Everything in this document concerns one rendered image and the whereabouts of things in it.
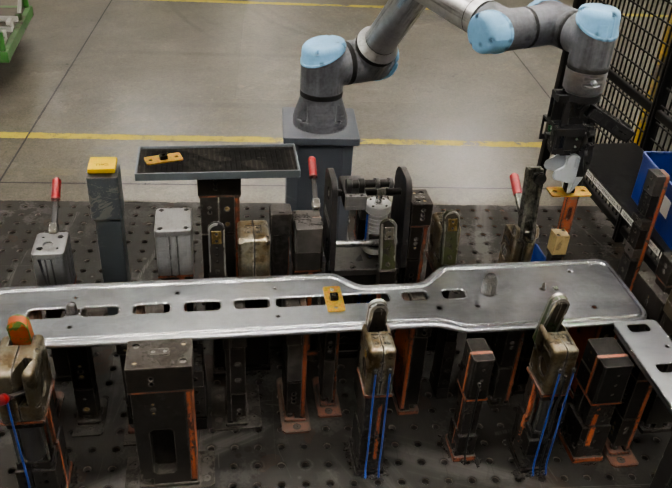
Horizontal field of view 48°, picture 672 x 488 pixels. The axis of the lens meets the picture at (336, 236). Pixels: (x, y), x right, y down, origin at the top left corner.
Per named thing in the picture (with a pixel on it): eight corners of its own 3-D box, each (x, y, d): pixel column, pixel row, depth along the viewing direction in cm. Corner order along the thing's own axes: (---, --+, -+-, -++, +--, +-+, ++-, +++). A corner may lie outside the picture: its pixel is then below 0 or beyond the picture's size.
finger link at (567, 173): (545, 193, 151) (552, 150, 147) (573, 192, 152) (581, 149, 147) (550, 200, 148) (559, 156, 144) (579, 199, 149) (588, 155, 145)
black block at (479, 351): (449, 471, 161) (470, 369, 145) (436, 433, 170) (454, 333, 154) (485, 468, 162) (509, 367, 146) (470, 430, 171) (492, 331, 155)
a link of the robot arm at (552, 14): (509, -2, 142) (549, 14, 134) (554, -7, 146) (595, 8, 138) (502, 39, 146) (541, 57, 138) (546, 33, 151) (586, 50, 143)
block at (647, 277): (627, 402, 181) (663, 303, 164) (605, 368, 191) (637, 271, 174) (638, 402, 181) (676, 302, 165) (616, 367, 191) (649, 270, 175)
